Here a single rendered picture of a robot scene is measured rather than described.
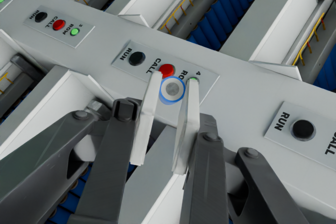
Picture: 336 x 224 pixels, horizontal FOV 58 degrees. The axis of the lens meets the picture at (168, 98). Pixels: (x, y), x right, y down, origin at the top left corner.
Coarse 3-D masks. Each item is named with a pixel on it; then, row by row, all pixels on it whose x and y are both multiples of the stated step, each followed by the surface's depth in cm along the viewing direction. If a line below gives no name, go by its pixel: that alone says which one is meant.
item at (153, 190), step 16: (176, 128) 30; (160, 144) 30; (144, 160) 30; (160, 160) 28; (144, 176) 28; (160, 176) 27; (176, 176) 27; (128, 192) 28; (144, 192) 27; (160, 192) 26; (176, 192) 27; (128, 208) 27; (144, 208) 26; (160, 208) 26; (176, 208) 28
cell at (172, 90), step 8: (168, 80) 21; (176, 80) 21; (160, 88) 21; (168, 88) 20; (176, 88) 20; (184, 88) 21; (160, 96) 21; (168, 96) 21; (176, 96) 21; (168, 104) 25
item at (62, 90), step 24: (48, 72) 40; (72, 72) 37; (48, 96) 36; (72, 96) 38; (96, 96) 40; (24, 120) 35; (48, 120) 37; (96, 120) 41; (0, 144) 34; (72, 192) 40; (48, 216) 36
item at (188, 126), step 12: (192, 84) 19; (192, 96) 17; (180, 108) 21; (192, 108) 16; (180, 120) 18; (192, 120) 14; (180, 132) 15; (192, 132) 14; (180, 144) 15; (192, 144) 15; (180, 156) 15; (180, 168) 15
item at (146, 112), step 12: (156, 72) 20; (156, 84) 18; (144, 96) 16; (156, 96) 17; (144, 108) 15; (144, 120) 14; (144, 132) 14; (144, 144) 15; (132, 156) 15; (144, 156) 15
